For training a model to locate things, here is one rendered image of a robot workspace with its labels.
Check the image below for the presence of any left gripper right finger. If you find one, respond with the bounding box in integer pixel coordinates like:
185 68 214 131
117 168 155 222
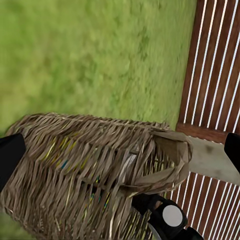
224 133 240 173

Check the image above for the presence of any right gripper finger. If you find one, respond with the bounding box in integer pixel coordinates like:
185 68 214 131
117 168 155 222
87 184 97 194

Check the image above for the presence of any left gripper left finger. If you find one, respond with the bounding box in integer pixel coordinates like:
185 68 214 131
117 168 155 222
0 133 26 193

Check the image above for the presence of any wicker basket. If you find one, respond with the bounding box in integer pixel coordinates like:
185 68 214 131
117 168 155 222
0 112 194 240

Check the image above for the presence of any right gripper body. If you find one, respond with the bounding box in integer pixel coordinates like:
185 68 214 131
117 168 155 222
100 180 116 196

